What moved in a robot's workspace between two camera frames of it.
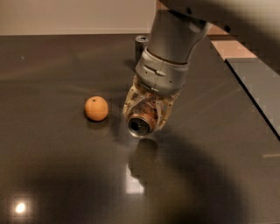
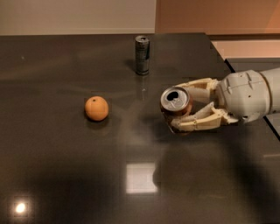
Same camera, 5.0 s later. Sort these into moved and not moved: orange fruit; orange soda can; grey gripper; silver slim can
Moved: orange soda can; grey gripper
Not moved: silver slim can; orange fruit
